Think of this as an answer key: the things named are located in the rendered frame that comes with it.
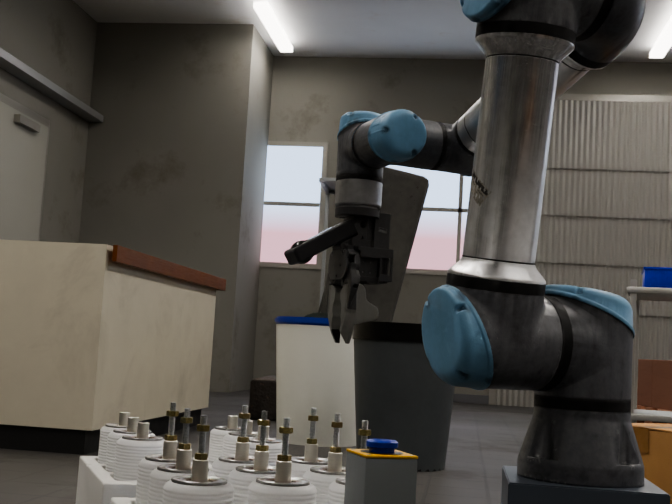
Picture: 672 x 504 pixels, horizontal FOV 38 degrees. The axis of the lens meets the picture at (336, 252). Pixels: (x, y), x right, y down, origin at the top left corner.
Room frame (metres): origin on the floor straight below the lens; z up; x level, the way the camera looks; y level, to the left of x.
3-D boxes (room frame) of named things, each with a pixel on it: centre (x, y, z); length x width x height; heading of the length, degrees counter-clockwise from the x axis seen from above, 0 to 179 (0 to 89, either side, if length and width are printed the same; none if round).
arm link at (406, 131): (1.45, -0.09, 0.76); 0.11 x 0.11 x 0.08; 23
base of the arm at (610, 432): (1.21, -0.31, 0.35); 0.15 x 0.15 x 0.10
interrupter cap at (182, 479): (1.34, 0.17, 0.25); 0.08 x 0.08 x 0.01
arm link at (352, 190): (1.54, -0.03, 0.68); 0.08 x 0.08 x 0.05
